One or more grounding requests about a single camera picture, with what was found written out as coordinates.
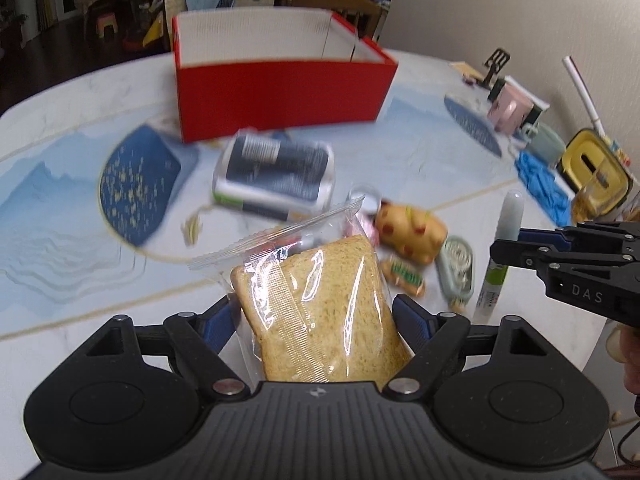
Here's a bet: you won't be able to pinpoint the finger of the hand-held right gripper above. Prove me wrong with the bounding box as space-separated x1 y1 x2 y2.
489 239 561 272
518 225 581 251

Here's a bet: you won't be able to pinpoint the pink plastic stool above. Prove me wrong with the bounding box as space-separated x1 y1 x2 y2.
85 10 121 43

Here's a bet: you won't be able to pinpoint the small yellow card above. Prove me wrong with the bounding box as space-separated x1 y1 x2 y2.
450 61 488 86

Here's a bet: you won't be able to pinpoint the white dark green box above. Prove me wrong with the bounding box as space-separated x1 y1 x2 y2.
505 76 550 126

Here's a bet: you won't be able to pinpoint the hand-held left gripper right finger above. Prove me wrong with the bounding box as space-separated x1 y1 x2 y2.
381 294 544 404

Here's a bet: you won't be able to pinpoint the orange green snack packet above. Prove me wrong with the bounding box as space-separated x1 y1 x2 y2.
381 255 428 298

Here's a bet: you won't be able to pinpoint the white tube with green label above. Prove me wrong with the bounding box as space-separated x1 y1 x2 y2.
470 191 523 323

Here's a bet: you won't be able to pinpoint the yellow spotted plush toy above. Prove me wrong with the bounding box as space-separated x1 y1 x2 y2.
374 200 448 263

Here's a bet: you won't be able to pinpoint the pink mug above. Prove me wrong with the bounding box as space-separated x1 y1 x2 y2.
487 82 533 135

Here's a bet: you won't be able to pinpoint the blue rubber gloves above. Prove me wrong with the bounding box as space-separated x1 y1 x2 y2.
515 151 572 226

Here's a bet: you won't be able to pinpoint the white rod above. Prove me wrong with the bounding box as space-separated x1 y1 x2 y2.
562 56 608 136

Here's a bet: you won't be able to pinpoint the sliced bread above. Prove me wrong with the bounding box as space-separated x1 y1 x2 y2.
189 196 416 383

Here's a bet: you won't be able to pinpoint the black cable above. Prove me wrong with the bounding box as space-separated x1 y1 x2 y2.
616 417 640 467

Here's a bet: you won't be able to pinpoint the red cardboard box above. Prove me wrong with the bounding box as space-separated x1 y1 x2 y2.
171 9 399 144

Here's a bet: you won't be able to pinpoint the pale green mug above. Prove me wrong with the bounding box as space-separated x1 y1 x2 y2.
520 122 568 167

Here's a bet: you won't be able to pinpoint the small yellow string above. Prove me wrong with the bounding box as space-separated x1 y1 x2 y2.
181 215 203 247

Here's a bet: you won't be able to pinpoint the person's right hand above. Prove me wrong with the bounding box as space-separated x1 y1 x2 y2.
622 327 640 396

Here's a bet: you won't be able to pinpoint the black phone stand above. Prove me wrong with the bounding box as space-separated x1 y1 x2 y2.
481 49 512 90

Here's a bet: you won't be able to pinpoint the dark blue wipes packet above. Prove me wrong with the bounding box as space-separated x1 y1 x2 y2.
212 132 336 222

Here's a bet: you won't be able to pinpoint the light green oval case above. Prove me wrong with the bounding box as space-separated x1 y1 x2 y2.
436 235 475 313

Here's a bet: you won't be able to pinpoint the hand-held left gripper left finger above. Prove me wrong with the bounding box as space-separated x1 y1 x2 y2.
85 296 252 405

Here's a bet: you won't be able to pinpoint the wooden chair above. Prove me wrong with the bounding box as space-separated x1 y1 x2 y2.
289 0 388 41

